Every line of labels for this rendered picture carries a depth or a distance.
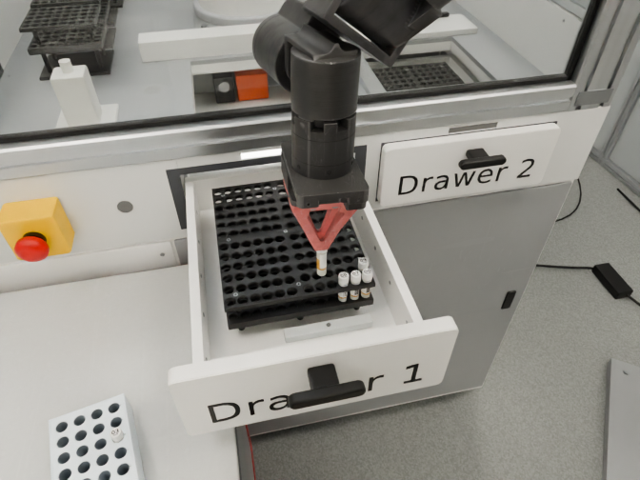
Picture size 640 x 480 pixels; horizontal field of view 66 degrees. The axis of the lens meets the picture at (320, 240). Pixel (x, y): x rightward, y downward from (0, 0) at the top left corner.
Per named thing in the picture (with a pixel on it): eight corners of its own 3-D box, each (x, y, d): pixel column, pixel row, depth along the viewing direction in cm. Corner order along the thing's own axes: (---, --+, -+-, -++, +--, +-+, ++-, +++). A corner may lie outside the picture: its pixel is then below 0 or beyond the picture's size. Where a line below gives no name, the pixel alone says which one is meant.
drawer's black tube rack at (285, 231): (371, 316, 62) (375, 283, 58) (230, 342, 59) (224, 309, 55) (330, 206, 78) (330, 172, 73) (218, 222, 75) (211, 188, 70)
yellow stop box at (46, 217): (71, 257, 69) (51, 218, 64) (16, 265, 68) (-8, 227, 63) (76, 232, 73) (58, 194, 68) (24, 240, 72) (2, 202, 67)
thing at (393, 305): (425, 366, 57) (432, 335, 53) (200, 411, 53) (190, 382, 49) (340, 168, 85) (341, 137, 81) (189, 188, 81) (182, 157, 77)
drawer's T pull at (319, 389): (366, 395, 48) (367, 389, 47) (290, 411, 46) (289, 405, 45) (356, 364, 50) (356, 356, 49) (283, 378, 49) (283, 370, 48)
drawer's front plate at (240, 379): (441, 384, 57) (460, 328, 50) (188, 436, 53) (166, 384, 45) (435, 370, 59) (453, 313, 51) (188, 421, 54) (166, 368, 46)
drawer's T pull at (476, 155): (506, 165, 75) (508, 157, 74) (460, 171, 74) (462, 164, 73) (494, 151, 78) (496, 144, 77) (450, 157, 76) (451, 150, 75)
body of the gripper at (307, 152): (296, 214, 43) (296, 136, 38) (280, 157, 51) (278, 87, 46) (369, 207, 44) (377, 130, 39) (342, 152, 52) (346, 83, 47)
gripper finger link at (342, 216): (292, 267, 50) (290, 188, 44) (282, 225, 55) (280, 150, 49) (357, 259, 51) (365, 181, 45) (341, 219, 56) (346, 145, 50)
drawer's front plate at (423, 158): (541, 183, 85) (563, 127, 77) (379, 207, 80) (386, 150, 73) (535, 177, 86) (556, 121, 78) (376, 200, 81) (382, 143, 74)
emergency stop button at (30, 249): (52, 262, 66) (40, 241, 63) (20, 267, 66) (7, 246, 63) (55, 247, 68) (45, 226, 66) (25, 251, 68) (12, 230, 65)
